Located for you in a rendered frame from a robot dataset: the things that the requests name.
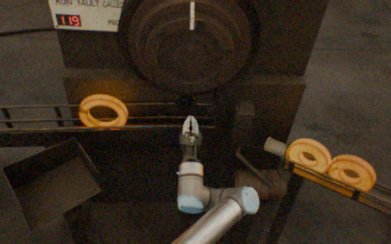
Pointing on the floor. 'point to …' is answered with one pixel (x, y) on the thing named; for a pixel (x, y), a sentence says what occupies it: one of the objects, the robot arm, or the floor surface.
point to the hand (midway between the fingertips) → (190, 119)
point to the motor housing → (237, 233)
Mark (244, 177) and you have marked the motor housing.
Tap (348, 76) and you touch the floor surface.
